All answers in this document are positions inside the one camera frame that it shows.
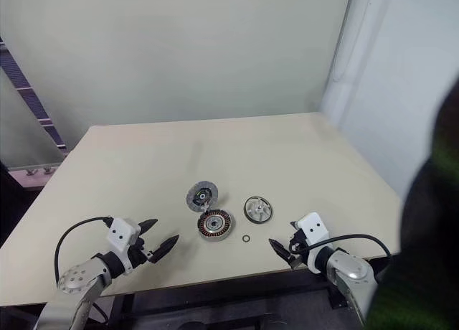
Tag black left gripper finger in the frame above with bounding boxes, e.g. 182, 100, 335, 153
139, 218, 158, 235
150, 235, 179, 263

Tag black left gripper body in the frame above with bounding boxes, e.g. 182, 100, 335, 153
127, 236, 161, 272

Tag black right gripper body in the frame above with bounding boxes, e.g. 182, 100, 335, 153
288, 229, 310, 270

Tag silver finned rotor wheel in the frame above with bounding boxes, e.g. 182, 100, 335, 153
243, 196, 275, 224

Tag grey clutch disc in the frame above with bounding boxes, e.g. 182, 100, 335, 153
186, 179, 219, 213

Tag silver motor stator base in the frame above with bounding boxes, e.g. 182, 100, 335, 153
196, 207, 237, 242

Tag pink ledge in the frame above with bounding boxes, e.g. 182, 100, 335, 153
9, 161, 62, 192

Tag large dark blurred shape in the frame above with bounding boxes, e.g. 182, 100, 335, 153
358, 85, 459, 330

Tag frosted glass panel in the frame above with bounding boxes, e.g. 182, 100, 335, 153
0, 67, 65, 169

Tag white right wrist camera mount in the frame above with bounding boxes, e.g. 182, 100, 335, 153
297, 212, 331, 274

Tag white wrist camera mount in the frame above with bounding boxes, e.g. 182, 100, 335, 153
106, 217, 143, 275
297, 212, 331, 274

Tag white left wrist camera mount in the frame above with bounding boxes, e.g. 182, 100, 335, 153
106, 217, 143, 275

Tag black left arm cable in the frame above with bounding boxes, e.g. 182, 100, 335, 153
54, 217, 113, 285

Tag black table frame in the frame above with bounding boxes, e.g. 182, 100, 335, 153
95, 261, 359, 330

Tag purple striped rail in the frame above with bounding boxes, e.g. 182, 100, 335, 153
0, 35, 69, 155

